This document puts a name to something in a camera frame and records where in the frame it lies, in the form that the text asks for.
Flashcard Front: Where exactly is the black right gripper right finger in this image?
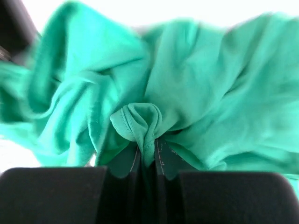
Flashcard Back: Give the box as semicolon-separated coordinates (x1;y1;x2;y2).
155;138;299;224

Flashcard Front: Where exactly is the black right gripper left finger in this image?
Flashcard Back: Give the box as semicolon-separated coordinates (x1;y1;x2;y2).
0;144;141;224

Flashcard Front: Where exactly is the green tank top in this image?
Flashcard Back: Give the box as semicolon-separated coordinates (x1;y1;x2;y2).
0;1;299;180

